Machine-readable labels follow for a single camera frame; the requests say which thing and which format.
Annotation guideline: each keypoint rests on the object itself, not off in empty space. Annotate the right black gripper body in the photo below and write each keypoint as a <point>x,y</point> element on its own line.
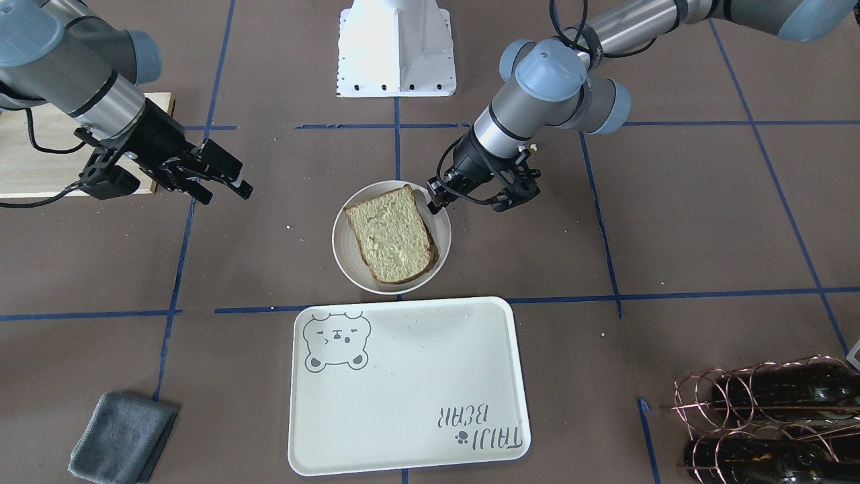
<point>156,136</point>

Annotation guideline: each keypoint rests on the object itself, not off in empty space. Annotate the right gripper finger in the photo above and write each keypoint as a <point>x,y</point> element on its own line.
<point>214,163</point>
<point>192,187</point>

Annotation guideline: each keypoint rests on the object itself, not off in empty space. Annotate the white round plate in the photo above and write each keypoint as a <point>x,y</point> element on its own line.
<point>347,253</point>

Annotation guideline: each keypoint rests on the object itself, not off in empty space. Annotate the wooden cutting board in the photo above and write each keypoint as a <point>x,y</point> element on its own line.
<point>26,172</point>

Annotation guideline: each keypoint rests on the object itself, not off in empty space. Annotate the dark wine bottle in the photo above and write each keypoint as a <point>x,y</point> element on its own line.
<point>740,457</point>
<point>820,390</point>

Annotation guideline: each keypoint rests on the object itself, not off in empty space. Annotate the white camera pole base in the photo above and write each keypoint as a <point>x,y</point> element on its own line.
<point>395,48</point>

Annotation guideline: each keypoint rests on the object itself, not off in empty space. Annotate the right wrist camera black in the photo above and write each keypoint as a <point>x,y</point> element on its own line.
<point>103,178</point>

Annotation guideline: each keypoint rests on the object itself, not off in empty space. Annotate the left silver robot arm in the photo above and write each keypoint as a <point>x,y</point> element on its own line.
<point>551,84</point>

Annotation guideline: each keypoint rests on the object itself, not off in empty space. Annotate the bread slice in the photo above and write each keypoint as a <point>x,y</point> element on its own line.
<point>392,237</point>

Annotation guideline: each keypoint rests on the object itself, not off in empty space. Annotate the copper wire bottle rack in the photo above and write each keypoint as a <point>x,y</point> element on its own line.
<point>773,422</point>

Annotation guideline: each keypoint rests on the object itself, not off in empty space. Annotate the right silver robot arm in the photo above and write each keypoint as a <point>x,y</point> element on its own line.
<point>62,53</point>

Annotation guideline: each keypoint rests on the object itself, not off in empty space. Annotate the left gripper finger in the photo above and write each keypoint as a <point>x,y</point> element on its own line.
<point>435,187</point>
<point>438,202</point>

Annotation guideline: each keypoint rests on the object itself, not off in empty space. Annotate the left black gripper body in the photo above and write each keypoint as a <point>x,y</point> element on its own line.
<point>469,160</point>

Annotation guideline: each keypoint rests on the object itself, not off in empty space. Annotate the cream bear tray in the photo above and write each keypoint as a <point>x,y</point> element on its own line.
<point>405,384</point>

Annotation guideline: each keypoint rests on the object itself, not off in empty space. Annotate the grey folded cloth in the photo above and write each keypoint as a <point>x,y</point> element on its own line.
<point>124,439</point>

